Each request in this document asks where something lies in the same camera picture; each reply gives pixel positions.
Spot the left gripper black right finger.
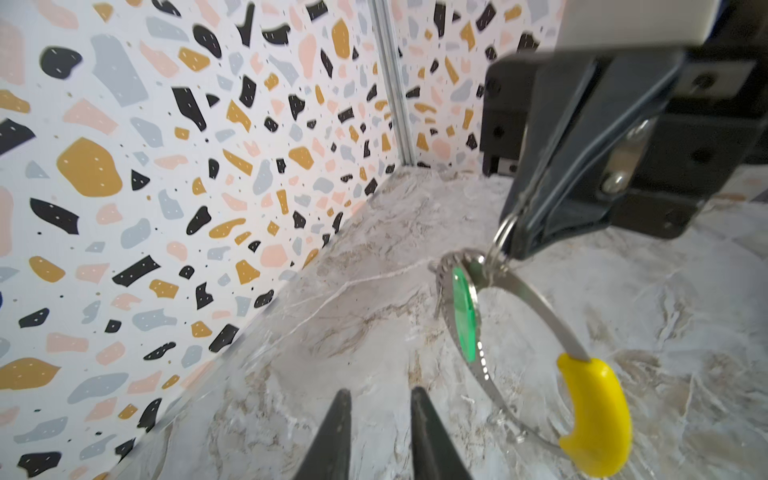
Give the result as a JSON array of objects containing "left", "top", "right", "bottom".
[{"left": 410, "top": 386, "right": 472, "bottom": 480}]

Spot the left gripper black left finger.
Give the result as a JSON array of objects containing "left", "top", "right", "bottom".
[{"left": 293, "top": 389, "right": 352, "bottom": 480}]

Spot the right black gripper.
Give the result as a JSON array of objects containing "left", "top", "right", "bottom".
[{"left": 480, "top": 1, "right": 767, "bottom": 260}]

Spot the green capped key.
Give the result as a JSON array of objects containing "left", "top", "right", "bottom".
[{"left": 452, "top": 265, "right": 478, "bottom": 364}]

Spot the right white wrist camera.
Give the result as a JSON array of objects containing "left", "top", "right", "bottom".
[{"left": 556, "top": 0, "right": 720, "bottom": 50}]

